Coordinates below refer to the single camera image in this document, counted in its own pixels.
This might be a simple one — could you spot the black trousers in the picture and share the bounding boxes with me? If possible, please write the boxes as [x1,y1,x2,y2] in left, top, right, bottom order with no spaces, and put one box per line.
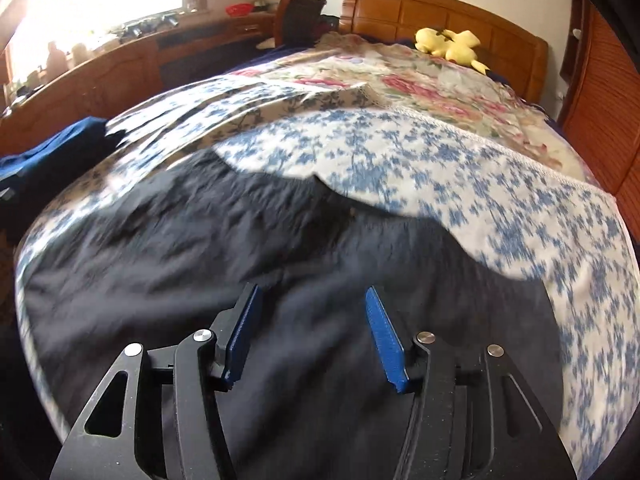
[23,150,563,479]

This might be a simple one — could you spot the blue floral white blanket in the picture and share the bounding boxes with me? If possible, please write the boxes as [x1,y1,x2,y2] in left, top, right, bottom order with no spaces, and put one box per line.
[15,75,639,479]

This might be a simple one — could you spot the dark blue bed sheet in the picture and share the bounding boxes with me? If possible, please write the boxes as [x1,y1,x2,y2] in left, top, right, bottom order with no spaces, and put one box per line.
[1,117,125,245]

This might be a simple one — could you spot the pink floral quilt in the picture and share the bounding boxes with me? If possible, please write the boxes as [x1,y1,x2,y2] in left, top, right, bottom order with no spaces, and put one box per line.
[231,32,570,171]

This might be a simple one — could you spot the wooden louvered wardrobe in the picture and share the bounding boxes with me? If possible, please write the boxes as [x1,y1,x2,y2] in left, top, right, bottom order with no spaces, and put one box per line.
[559,0,639,240]

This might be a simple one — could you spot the yellow plush toy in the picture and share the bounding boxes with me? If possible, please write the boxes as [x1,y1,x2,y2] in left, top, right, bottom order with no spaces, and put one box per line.
[414,27,489,75]

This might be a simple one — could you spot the wooden headboard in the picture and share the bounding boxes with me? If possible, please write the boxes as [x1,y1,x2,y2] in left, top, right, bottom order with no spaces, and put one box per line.
[338,0,549,103]

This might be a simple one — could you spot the red bowl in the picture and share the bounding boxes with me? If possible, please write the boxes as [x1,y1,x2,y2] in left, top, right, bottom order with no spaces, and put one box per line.
[224,2,255,18]

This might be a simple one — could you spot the dark wooden chair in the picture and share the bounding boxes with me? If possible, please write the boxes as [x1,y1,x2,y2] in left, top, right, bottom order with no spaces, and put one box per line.
[273,0,326,48]

